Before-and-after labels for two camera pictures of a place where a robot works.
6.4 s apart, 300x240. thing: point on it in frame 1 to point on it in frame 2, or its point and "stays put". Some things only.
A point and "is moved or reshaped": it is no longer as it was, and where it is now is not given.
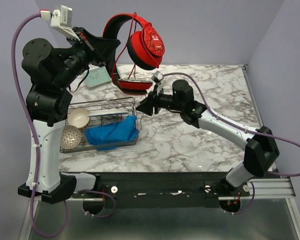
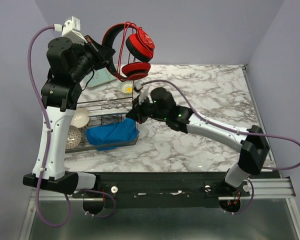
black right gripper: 154,103 to 139,110
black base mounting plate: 164,189 stays put
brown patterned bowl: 71,137 stays put
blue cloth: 124,130 stays put
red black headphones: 145,50 is moved or reshaped
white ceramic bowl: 79,117 stays put
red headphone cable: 134,14 to 126,23
